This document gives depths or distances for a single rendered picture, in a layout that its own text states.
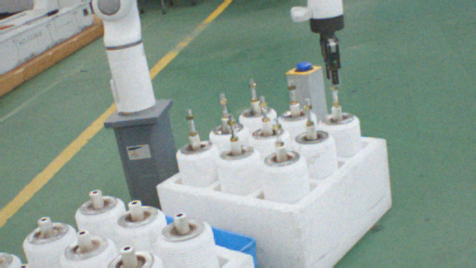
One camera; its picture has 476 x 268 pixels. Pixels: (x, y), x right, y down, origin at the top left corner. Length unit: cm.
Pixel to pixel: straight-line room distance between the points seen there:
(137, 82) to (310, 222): 59
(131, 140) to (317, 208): 55
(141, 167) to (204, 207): 31
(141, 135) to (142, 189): 15
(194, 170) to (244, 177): 13
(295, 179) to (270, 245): 15
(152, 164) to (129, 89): 20
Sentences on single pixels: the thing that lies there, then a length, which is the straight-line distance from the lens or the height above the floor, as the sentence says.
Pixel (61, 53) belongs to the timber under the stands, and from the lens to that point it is 438.
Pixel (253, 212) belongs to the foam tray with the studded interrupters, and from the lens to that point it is 131.
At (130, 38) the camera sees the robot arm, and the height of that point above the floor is 49.
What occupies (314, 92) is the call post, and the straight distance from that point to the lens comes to 169.
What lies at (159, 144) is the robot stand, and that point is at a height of 22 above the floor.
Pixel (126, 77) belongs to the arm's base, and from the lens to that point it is 160.
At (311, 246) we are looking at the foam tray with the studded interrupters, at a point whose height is 9.
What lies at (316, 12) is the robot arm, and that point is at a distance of 140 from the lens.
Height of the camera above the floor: 75
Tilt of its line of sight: 20 degrees down
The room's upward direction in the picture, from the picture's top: 10 degrees counter-clockwise
